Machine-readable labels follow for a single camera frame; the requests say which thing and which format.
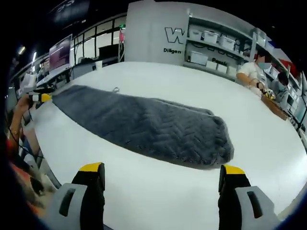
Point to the pink hanging cloth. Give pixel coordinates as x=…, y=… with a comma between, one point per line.
x=122, y=35

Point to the brown wooden tray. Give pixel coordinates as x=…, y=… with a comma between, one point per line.
x=275, y=110

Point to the grey plush towel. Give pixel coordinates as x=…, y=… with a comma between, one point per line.
x=148, y=124

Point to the white paper cup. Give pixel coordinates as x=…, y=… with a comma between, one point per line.
x=99, y=65

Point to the large dark overhead screen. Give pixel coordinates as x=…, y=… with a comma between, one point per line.
x=70, y=10

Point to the grey shelving unit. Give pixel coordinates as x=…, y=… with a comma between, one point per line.
x=239, y=36

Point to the person's own legs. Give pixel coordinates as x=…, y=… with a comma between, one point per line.
x=24, y=167

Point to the white device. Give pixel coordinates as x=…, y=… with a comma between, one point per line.
x=28, y=80

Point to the black monitor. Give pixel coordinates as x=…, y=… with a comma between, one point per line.
x=109, y=54

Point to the white monitor desk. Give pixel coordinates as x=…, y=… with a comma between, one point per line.
x=52, y=76

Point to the person's left hand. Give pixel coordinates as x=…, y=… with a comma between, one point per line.
x=22, y=105

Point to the large computer monitor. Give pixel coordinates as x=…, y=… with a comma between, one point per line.
x=60, y=52

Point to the ceiling light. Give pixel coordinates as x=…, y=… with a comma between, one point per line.
x=21, y=50

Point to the shelf with white bins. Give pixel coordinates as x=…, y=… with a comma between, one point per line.
x=211, y=37

